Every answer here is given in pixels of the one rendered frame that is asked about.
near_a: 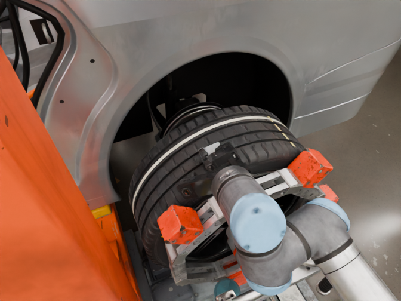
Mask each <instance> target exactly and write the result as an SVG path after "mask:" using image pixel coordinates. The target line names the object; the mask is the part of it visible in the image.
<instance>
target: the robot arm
mask: <svg viewBox="0 0 401 301"><path fill-rule="evenodd" d="M219 145H220V143H219V142H217V143H214V144H212V145H209V146H207V147H205V148H200V149H199V150H198V152H199V154H200V156H201V157H202V159H201V160H202V162H203V164H204V166H205V168H206V169H207V173H206V174H201V175H198V176H193V177H188V178H185V179H181V180H180V182H179V184H178V185H177V189H178V190H179V191H180V193H181V194H182V196H183V198H184V199H190V198H197V197H200V196H206V195H212V194H213V196H214V198H215V200H216V202H217V204H218V206H219V208H220V209H221V211H222V213H223V215H224V217H225V219H226V221H227V224H228V226H229V229H230V233H231V235H232V238H233V242H234V244H235V247H236V251H237V255H238V257H239V260H240V264H241V266H242V273H243V275H244V277H245V278H246V280H247V283H248V284H249V286H250V287H251V288H252V289H253V290H254V291H256V292H257V293H260V294H263V295H267V296H273V295H277V294H281V293H283V292H284V291H285V290H287V289H288V287H289V286H290V284H291V281H292V271H294V270H295V269H296V268H298V267H299V266H301V265H302V264H303V263H304V262H306V261H308V260H309V259H312V261H314V263H315V265H316V266H318V267H319V268H320V270H321V271H322V272H323V274H324V276H326V278H327V280H328V281H329V282H330V284H331V285H332V286H333V288H334V290H335V291H336V292H337V294H338V295H339V296H340V298H341V299H342V301H398V300H397V298H396V297H395V295H394V294H393V293H392V292H391V290H390V289H389V288H388V287H387V285H386V284H385V282H384V281H383V280H382V279H381V277H380V276H379V275H378V274H377V272H376V271H375V269H374V268H373V267H372V266H371V264H370V263H369V262H368V261H367V259H366V258H365V257H364V255H363V254H362V253H361V252H360V250H359V249H358V248H357V247H356V245H355V242H354V241H353V239H352V238H351V237H350V235H349V234H348V233H347V232H348V231H349V229H350V221H349V219H348V217H347V215H346V213H345V212H344V210H343V209H342V208H341V207H340V206H339V205H337V204H336V203H334V202H333V201H331V200H329V199H326V198H315V199H313V200H311V201H310V202H307V203H305V204H303V206H302V207H300V208H299V209H297V210H296V211H294V212H293V213H291V214H290V215H288V216H287V217H285V216H284V214H283V212H282V210H281V208H280V207H279V205H278V203H277V202H276V201H275V200H274V199H273V198H271V197H270V196H269V195H268V194H267V192H266V191H265V190H264V189H263V188H262V187H261V186H260V184H259V183H258V182H257V181H256V180H255V179H254V176H253V175H252V173H251V171H250V169H249V167H248V164H247V163H243V162H242V160H241V158H240V156H239V154H238V152H237V150H236V148H235V147H234V146H233V145H232V144H231V143H230V142H226V143H224V144H223V145H221V146H219ZM225 146H226V147H225ZM215 150H216V151H215Z"/></svg>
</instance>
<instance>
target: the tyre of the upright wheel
mask: <svg viewBox="0 0 401 301"><path fill-rule="evenodd" d="M249 116H262V117H266V118H269V119H258V118H257V119H243V120H238V121H233V122H229V123H226V124H223V125H219V126H217V127H215V128H212V129H210V130H207V131H205V132H203V133H201V134H199V135H197V136H195V137H193V138H192V139H190V140H188V141H187V142H185V143H183V144H182V145H180V146H179V147H178V148H176V149H175V150H173V151H172V152H171V153H169V154H168V155H167V156H166V157H165V158H164V159H163V160H162V161H161V162H160V163H159V164H158V165H157V166H156V167H155V168H154V169H153V170H152V171H151V172H150V173H149V174H148V176H147V177H146V179H145V180H144V181H143V183H142V184H141V186H140V188H139V190H138V192H137V195H136V197H135V201H134V217H135V221H136V223H137V227H138V230H139V233H140V236H141V239H142V242H143V245H144V249H145V251H146V254H147V256H148V257H149V259H150V260H151V261H152V262H153V263H155V264H156V265H158V266H161V267H163V268H168V269H170V268H169V260H168V255H167V252H166V248H165V241H164V238H163V236H162V233H161V230H160V229H159V225H158V223H157V219H158V218H159V217H160V216H161V215H162V214H163V213H164V212H165V211H166V210H167V209H168V208H169V207H170V206H171V205H172V204H173V205H180V206H184V207H190V208H194V207H195V206H197V205H198V204H199V203H200V202H202V201H203V200H204V199H205V198H207V197H209V196H210V195H206V196H200V197H197V198H190V199H184V198H183V196H182V194H181V193H180V191H179V190H178V189H177V185H178V184H179V182H180V180H181V179H185V178H188V177H193V176H198V175H201V174H206V173H207V169H206V168H205V166H204V164H203V162H202V160H201V159H202V157H201V156H200V154H199V152H198V150H199V149H200V148H205V147H207V146H209V145H212V144H214V143H217V142H219V143H220V145H219V146H221V145H223V144H224V143H226V142H230V143H231V144H232V145H233V146H234V147H235V148H236V150H237V152H238V154H239V156H240V158H241V160H242V162H243V163H247V164H248V167H249V169H250V171H251V173H252V174H256V173H260V172H263V171H269V170H281V169H284V168H287V166H288V165H289V164H290V163H291V162H292V161H293V160H294V159H295V158H296V157H297V156H298V155H299V154H300V153H301V152H302V151H303V150H304V149H305V148H304V146H303V145H302V144H301V143H300V142H299V141H298V140H297V139H296V138H295V136H294V135H293V134H292V133H291V132H290V131H289V130H288V129H287V128H286V127H285V126H284V124H283V123H282V122H281V121H280V119H279V118H278V117H276V116H275V115H274V114H272V113H271V112H269V111H267V110H265V109H262V108H258V107H253V106H232V107H225V108H221V109H217V110H213V111H212V112H207V113H205V114H203V115H199V116H197V117H195V118H194V119H191V120H189V121H187V122H185V124H181V125H180V126H178V128H175V129H174V130H172V131H171V132H169V134H167V135H166V136H164V138H163V139H160V141H158V142H157V143H156V145H154V146H153V147H152V148H151V149H150V150H149V152H148V153H146V155H145V156H144V157H143V159H142V160H141V161H140V163H139V165H138V166H137V168H136V169H135V172H134V174H133V176H132V179H131V183H130V186H129V202H130V205H131V208H132V204H133V199H134V195H135V192H136V190H137V188H138V186H139V184H140V182H141V180H142V179H143V177H144V176H145V175H146V173H147V172H148V171H149V170H150V168H151V167H152V166H153V165H154V164H155V163H156V162H157V161H158V160H159V159H160V158H161V157H162V156H163V155H164V154H166V153H167V152H168V151H169V150H170V149H172V148H173V147H174V146H176V145H177V144H179V143H180V142H182V141H183V140H184V139H186V138H188V137H190V136H191V135H193V134H195V133H197V132H199V131H201V130H203V129H205V128H208V127H210V126H212V125H215V124H218V123H221V122H224V121H228V120H231V119H236V118H243V117H249ZM271 119H275V120H277V121H279V122H281V123H282V124H283V125H282V124H280V123H278V122H276V121H272V120H271ZM232 254H233V252H232V251H231V250H230V251H228V252H225V253H223V254H219V255H217V256H213V257H209V258H205V259H197V260H187V259H185V261H186V263H209V262H215V261H216V260H219V259H222V258H224V257H227V256H230V255H232Z"/></svg>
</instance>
